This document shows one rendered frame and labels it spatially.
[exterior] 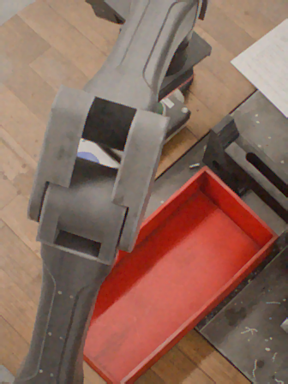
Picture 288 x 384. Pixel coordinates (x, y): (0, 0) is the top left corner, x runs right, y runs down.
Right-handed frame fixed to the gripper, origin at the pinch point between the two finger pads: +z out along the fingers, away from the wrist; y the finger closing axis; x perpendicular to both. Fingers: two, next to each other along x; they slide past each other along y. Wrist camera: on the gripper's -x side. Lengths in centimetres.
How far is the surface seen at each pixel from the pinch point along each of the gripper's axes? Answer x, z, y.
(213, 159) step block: 9.4, 5.0, -1.3
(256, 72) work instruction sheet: 3.8, 7.4, -15.5
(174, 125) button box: 3.2, 4.7, -0.8
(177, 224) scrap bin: 11.9, 7.1, 6.8
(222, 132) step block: 9.1, -0.9, -2.0
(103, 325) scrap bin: 15.2, 7.1, 21.6
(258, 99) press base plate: 6.6, 7.6, -12.9
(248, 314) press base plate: 25.5, 7.6, 8.2
